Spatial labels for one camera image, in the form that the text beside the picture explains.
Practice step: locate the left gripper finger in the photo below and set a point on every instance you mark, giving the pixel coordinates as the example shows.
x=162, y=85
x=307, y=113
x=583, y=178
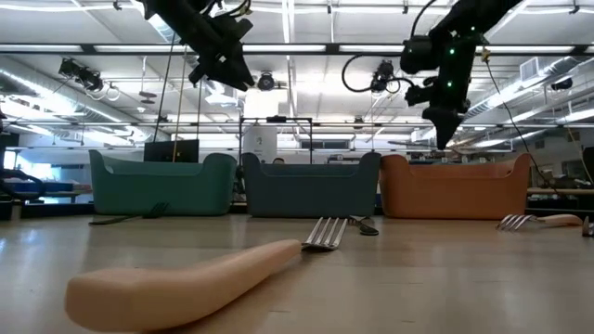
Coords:
x=198, y=73
x=236, y=73

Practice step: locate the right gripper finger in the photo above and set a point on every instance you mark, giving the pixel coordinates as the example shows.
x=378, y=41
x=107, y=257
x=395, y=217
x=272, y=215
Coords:
x=438, y=123
x=458, y=118

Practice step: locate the black fork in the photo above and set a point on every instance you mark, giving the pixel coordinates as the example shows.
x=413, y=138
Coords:
x=369, y=229
x=155, y=211

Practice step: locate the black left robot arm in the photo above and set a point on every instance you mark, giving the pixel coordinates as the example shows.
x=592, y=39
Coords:
x=176, y=16

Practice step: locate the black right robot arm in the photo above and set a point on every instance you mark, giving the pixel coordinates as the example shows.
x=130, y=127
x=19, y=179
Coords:
x=464, y=23

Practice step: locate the orange plastic bin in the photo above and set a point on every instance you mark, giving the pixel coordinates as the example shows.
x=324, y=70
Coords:
x=455, y=195

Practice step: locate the black monitor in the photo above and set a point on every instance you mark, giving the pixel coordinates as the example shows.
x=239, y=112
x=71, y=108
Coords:
x=171, y=150

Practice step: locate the black ceiling spotlight cluster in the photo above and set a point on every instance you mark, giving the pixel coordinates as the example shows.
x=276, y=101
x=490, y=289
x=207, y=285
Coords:
x=81, y=74

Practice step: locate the wooden background table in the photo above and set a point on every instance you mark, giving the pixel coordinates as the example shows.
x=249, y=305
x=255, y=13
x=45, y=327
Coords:
x=557, y=190

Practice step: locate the teal green plastic bin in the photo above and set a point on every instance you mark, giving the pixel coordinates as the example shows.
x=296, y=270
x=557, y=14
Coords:
x=162, y=190

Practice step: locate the blue plastic bin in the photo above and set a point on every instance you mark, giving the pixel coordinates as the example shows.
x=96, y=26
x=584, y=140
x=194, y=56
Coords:
x=311, y=192

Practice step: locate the background bench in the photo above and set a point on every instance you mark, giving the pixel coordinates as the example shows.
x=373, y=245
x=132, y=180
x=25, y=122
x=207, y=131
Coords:
x=69, y=192

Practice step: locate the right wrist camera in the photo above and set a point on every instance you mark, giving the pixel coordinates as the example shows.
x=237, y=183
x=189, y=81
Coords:
x=416, y=95

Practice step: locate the black ceiling camera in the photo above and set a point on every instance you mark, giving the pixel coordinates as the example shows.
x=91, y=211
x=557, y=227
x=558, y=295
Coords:
x=266, y=81
x=383, y=74

